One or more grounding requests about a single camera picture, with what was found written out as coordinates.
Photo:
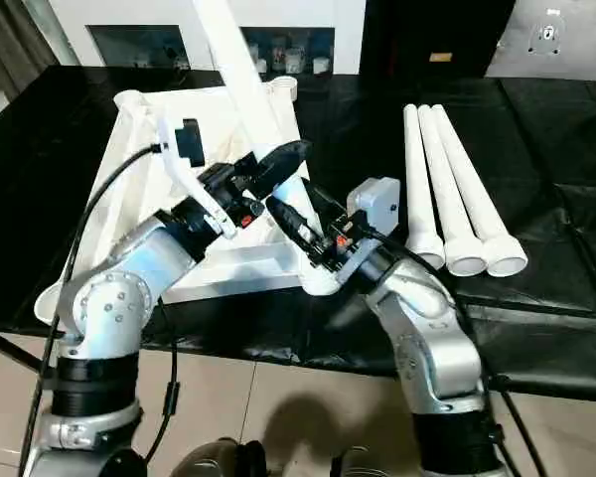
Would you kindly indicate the grey curtain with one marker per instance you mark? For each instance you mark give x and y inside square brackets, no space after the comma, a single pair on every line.
[0,50]

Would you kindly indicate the black robot foot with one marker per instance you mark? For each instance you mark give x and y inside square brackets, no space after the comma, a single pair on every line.
[223,460]
[368,463]

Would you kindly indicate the white plastic table top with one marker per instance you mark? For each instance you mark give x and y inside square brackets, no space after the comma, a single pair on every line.
[139,149]

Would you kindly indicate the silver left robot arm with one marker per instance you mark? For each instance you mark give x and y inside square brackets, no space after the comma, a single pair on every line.
[109,308]

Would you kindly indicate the black left robot foot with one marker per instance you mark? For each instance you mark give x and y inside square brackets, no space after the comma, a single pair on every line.
[223,460]

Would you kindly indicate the black right robot foot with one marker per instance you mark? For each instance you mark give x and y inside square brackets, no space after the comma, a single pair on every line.
[368,463]

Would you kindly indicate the black metal table leg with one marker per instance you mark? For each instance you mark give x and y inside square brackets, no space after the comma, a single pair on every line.
[15,350]

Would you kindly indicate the black box with yellow label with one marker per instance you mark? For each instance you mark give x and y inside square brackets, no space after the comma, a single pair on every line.
[407,35]

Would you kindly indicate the white plastic table leg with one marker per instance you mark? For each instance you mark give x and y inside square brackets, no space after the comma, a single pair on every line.
[445,189]
[417,189]
[233,60]
[472,189]

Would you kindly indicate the white cabinet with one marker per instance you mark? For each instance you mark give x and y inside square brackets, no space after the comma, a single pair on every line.
[318,15]

